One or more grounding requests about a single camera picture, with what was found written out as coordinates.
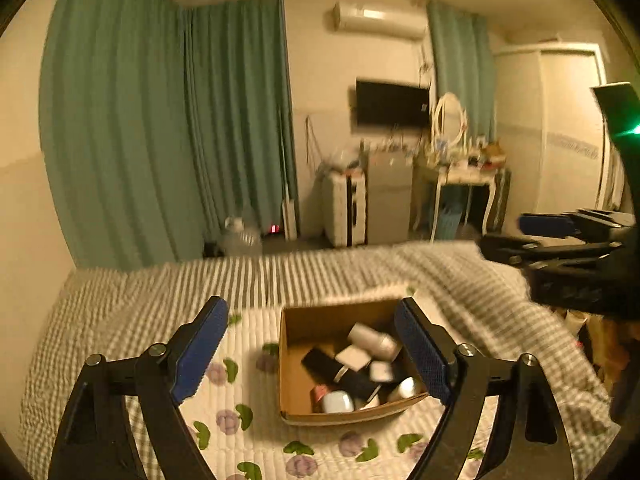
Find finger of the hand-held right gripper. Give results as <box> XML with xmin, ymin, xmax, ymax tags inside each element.
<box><xmin>479</xmin><ymin>234</ymin><xmax>621</xmax><ymax>271</ymax></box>
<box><xmin>518</xmin><ymin>209</ymin><xmax>632</xmax><ymax>237</ymax></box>

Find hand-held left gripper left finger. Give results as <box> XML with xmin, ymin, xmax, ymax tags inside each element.
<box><xmin>47</xmin><ymin>296</ymin><xmax>230</xmax><ymax>480</ymax></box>

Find blue bin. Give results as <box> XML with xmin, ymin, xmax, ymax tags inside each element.
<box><xmin>435</xmin><ymin>207</ymin><xmax>461</xmax><ymax>241</ymax></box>

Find white slatted wardrobe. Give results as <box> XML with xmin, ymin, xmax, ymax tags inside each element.
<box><xmin>492</xmin><ymin>42</ymin><xmax>627</xmax><ymax>222</ymax></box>

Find clear plastic bag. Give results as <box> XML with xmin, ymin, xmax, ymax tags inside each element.
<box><xmin>327</xmin><ymin>150</ymin><xmax>361</xmax><ymax>174</ymax></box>

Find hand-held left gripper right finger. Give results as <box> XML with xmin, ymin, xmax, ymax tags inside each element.
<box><xmin>393</xmin><ymin>297</ymin><xmax>571</xmax><ymax>480</ymax></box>

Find white mop pole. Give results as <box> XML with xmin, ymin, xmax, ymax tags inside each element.
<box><xmin>277</xmin><ymin>107</ymin><xmax>299</xmax><ymax>240</ymax></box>

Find narrow teal curtain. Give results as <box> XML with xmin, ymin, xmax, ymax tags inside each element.
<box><xmin>426</xmin><ymin>0</ymin><xmax>496</xmax><ymax>144</ymax></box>

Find grey checked blanket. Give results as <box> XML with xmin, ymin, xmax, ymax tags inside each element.
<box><xmin>20</xmin><ymin>240</ymin><xmax>621</xmax><ymax>480</ymax></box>

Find white vanity table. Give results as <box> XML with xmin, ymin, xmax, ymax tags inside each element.
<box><xmin>417</xmin><ymin>160</ymin><xmax>506</xmax><ymax>241</ymax></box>

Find wide teal curtain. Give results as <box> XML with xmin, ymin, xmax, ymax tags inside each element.
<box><xmin>39</xmin><ymin>0</ymin><xmax>194</xmax><ymax>269</ymax></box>

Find white air conditioner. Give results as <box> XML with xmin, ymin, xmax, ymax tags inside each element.
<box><xmin>333</xmin><ymin>1</ymin><xmax>427</xmax><ymax>41</ymax></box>

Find clear water jug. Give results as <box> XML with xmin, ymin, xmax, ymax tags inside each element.
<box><xmin>222</xmin><ymin>216</ymin><xmax>264</xmax><ymax>257</ymax></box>

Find black wall television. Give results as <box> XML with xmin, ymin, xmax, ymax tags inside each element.
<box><xmin>355</xmin><ymin>79</ymin><xmax>431</xmax><ymax>129</ymax></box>

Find small white box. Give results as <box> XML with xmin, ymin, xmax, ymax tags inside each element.
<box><xmin>334</xmin><ymin>346</ymin><xmax>374</xmax><ymax>372</ymax></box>

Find brown cardboard box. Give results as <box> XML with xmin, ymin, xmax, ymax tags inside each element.
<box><xmin>278</xmin><ymin>299</ymin><xmax>432</xmax><ymax>427</ymax></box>

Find silver small fridge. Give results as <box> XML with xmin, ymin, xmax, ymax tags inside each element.
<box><xmin>367</xmin><ymin>151</ymin><xmax>415</xmax><ymax>245</ymax></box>

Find light blue earbuds case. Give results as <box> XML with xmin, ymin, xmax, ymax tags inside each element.
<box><xmin>322</xmin><ymin>392</ymin><xmax>357</xmax><ymax>415</ymax></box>

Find white floral quilted mat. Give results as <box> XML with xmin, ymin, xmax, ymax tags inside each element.
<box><xmin>125</xmin><ymin>285</ymin><xmax>501</xmax><ymax>480</ymax></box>

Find teal corner curtain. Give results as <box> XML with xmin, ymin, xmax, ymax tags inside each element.
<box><xmin>185</xmin><ymin>0</ymin><xmax>300</xmax><ymax>242</ymax></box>

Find white oval mirror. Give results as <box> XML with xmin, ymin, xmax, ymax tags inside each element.
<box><xmin>431</xmin><ymin>92</ymin><xmax>469</xmax><ymax>150</ymax></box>

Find hanging black cables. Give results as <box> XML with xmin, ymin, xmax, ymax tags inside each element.
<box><xmin>305</xmin><ymin>115</ymin><xmax>324</xmax><ymax>166</ymax></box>

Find white drawer cabinet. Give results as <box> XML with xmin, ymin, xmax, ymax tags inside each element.
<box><xmin>322</xmin><ymin>170</ymin><xmax>369</xmax><ymax>247</ymax></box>

